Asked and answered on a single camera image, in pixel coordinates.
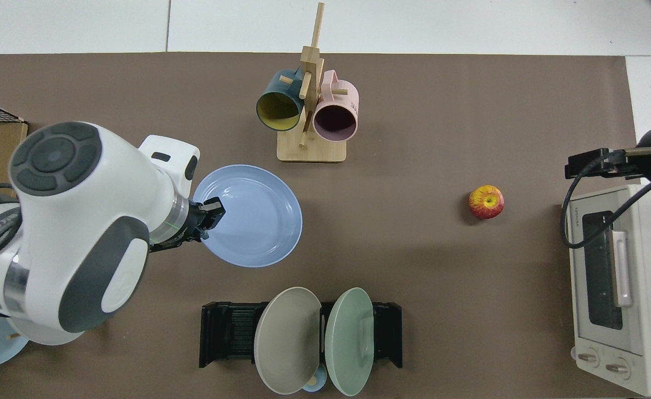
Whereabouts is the dark blue mug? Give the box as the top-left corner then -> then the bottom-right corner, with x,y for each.
256,68 -> 306,132

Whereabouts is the red yellow apple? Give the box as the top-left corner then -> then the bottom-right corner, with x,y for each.
468,185 -> 505,220

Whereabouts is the black dish rack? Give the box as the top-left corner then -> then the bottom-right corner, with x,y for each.
199,301 -> 403,369

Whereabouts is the wooden cup stand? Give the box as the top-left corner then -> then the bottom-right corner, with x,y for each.
277,3 -> 347,163

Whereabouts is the pale green plate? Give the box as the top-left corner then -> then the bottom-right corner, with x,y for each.
324,287 -> 374,397

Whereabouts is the small blue round thing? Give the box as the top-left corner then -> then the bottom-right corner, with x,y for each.
302,363 -> 328,393

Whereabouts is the brown table cloth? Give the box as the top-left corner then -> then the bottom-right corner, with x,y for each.
0,53 -> 642,399

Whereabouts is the beige plate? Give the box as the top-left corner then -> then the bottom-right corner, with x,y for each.
253,287 -> 323,395

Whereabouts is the pink mug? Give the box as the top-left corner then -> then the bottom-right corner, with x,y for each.
312,70 -> 359,142

